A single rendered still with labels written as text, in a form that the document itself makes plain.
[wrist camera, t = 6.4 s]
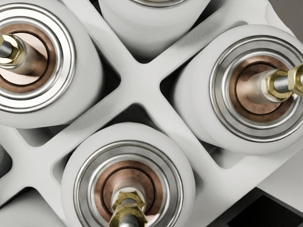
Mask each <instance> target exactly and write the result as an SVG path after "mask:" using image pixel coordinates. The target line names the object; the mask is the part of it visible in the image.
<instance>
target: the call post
mask: <svg viewBox="0 0 303 227"><path fill-rule="evenodd" d="M217 220H218V222H219V223H220V224H221V226H222V227H303V212H301V211H299V210H297V209H296V208H294V207H292V206H290V205H288V204H287V203H285V202H283V201H281V200H280V199H278V198H276V197H274V196H272V195H270V194H268V193H267V192H265V191H263V190H261V189H260V188H258V187H256V188H254V189H253V190H252V191H251V192H249V193H248V194H247V195H246V196H244V197H243V198H242V199H241V200H240V201H238V202H237V203H236V204H235V205H233V206H232V207H231V208H230V209H228V210H227V211H226V212H225V213H223V214H222V215H221V216H220V217H219V218H218V219H217Z"/></svg>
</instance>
